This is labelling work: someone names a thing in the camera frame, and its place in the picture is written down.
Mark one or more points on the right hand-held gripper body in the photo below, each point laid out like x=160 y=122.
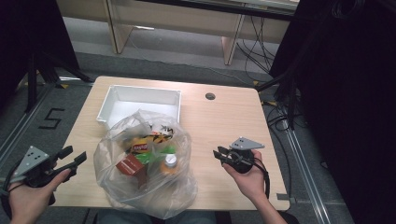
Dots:
x=244 y=155

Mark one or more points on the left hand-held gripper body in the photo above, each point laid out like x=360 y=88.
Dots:
x=31 y=158

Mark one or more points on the orange drink bottle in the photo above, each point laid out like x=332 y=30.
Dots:
x=170 y=161

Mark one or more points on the clear plastic bag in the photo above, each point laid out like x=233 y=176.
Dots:
x=124 y=194

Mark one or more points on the black and yellow chips bag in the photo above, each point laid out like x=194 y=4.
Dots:
x=140 y=146

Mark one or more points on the green seaweed packet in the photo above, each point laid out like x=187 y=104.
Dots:
x=151 y=157

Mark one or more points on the white plastic bin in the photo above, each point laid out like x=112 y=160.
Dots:
x=140 y=102

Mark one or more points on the person's right hand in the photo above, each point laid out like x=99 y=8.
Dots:
x=252 y=183

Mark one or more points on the person's left hand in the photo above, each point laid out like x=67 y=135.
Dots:
x=29 y=199

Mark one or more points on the red-brown box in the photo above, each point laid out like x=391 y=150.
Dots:
x=129 y=165

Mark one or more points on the grey table grommet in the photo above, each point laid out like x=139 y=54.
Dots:
x=210 y=96

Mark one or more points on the black tripod stand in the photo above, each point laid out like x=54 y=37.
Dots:
x=31 y=87

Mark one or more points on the light wooden desk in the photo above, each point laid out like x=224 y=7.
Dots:
x=174 y=21

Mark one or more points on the metal floor rail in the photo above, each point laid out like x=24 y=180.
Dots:
x=306 y=177
x=21 y=124

